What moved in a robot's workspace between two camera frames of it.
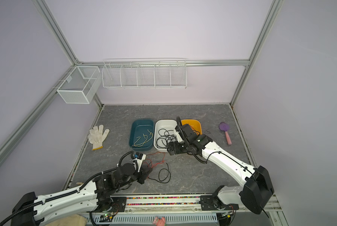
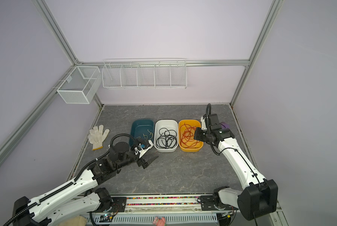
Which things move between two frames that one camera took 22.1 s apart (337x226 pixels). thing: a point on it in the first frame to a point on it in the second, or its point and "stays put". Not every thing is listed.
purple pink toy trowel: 225,126 stays put
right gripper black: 177,150 to 198,133
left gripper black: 144,174 to 141,162
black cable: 165,138 stays put
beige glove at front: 76,220 stays put
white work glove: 96,136 stays put
